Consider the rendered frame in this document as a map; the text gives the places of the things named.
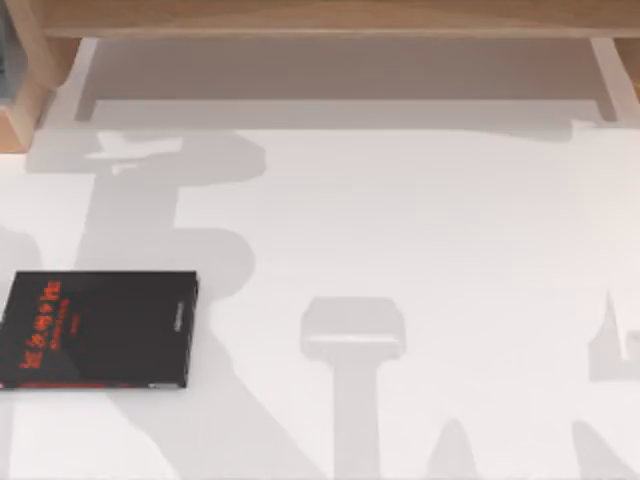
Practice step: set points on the pale wooden shelf unit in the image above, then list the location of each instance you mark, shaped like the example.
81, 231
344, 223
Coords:
320, 20

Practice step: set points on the black book with red lettering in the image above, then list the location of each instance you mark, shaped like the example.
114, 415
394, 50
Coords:
100, 330

